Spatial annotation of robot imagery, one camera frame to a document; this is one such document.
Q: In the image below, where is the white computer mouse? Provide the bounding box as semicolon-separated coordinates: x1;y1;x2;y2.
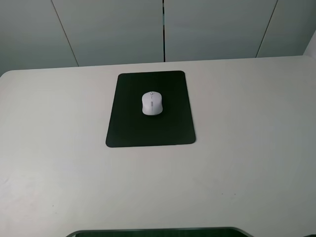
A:
142;91;163;116

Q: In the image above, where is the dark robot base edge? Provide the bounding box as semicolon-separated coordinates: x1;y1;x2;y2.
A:
68;227;250;237

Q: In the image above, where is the black mouse pad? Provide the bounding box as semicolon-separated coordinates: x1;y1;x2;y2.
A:
106;71;196;148

